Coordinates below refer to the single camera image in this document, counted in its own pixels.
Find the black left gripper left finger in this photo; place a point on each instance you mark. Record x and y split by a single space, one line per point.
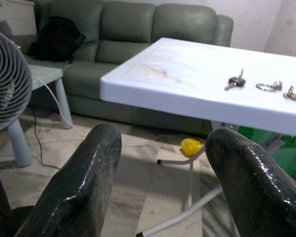
88 177

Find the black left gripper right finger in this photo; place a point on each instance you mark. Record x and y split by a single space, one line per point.
256 187

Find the yellow crumpled plastic bag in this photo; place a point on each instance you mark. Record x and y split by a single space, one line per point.
190 146

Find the silver linked key rings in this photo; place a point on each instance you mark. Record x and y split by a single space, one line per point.
276 86

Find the pale blue small plastic table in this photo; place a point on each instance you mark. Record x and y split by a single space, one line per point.
45 73

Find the grey standing fan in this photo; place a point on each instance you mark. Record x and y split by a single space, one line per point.
5 74

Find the white folding table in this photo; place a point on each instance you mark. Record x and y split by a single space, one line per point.
187 64

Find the black backpack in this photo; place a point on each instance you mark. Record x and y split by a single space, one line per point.
56 39

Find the grey-green leather sofa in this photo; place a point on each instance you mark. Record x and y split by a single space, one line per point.
128 24

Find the white cabinet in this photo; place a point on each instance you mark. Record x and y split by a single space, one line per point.
14 14

